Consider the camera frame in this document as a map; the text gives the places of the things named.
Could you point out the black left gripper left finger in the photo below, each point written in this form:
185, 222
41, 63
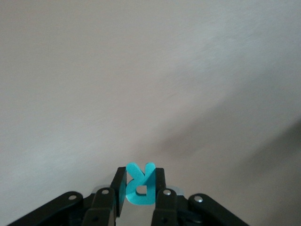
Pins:
98, 207

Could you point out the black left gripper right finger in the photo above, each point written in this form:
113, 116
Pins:
169, 209

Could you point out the teal uppercase R letter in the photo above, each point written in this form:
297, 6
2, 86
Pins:
150, 183

